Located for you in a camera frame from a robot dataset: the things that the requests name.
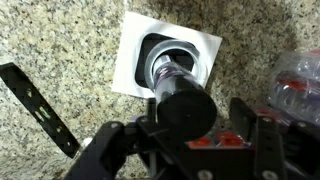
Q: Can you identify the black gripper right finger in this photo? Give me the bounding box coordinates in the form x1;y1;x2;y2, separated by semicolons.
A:
229;98;257;140

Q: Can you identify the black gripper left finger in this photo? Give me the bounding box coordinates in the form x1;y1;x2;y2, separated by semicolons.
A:
147;98;156;122

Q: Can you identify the Fiji water bottle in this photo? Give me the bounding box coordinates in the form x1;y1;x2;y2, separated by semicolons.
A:
268;50;320;125
215;131;244;147
187;137;212;149

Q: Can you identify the clear seal tape roll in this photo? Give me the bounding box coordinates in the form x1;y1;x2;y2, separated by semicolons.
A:
144;39;208;91

